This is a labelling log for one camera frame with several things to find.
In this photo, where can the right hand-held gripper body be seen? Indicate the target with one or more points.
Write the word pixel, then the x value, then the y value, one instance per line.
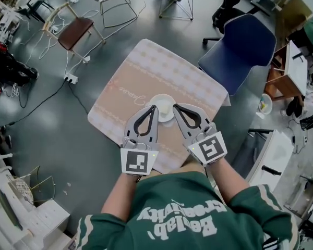
pixel 208 150

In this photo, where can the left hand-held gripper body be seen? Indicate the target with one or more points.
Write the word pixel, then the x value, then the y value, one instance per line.
pixel 138 163

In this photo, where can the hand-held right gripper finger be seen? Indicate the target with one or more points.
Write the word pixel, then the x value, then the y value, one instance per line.
pixel 207 121
pixel 180 122

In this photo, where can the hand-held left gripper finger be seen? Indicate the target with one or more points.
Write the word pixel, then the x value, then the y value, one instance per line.
pixel 157 129
pixel 129 131

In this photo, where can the pale yellow food block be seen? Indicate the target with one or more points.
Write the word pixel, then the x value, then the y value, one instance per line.
pixel 165 109

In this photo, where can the white round plate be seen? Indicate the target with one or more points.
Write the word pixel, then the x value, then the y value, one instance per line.
pixel 159 100

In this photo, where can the person's right forearm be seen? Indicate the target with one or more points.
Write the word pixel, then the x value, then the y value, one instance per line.
pixel 229 181

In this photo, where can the person's left forearm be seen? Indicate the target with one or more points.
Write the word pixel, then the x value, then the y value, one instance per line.
pixel 120 197

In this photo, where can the beige patterned tablecloth table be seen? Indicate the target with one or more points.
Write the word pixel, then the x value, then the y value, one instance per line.
pixel 146 69

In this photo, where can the person's khaki shorts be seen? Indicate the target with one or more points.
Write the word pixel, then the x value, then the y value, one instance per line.
pixel 190 167

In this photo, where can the person's green sweatshirt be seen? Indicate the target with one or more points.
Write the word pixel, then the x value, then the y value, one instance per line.
pixel 177 189

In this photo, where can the white plastic basin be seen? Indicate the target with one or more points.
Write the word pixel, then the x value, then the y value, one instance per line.
pixel 267 108

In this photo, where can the blue chair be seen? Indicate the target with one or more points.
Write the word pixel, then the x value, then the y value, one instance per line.
pixel 240 51

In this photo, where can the small wooden side table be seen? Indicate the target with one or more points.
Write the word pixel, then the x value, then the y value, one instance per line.
pixel 297 69

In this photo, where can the white drawer cabinet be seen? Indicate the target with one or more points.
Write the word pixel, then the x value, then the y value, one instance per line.
pixel 49 217

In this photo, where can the grey metal rack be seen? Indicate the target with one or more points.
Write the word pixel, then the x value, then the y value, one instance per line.
pixel 302 199

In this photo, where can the wooden chair with brown seat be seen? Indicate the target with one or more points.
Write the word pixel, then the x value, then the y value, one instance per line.
pixel 75 32

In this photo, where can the patterned cushion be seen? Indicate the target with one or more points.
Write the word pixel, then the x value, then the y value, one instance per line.
pixel 19 189

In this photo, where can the black tripod equipment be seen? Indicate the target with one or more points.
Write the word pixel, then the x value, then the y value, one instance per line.
pixel 311 228

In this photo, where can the dark green board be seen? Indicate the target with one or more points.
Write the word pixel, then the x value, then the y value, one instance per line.
pixel 7 207

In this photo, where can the light wooden cabinet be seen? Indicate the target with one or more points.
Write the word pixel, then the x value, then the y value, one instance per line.
pixel 294 12

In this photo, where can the cluttered white shelf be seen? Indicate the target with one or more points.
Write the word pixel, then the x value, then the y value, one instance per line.
pixel 5 17

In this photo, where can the clear chair with gold frame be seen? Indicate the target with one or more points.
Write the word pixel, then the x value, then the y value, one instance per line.
pixel 44 189

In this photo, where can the black frame chair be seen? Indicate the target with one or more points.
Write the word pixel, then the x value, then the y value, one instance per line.
pixel 40 5

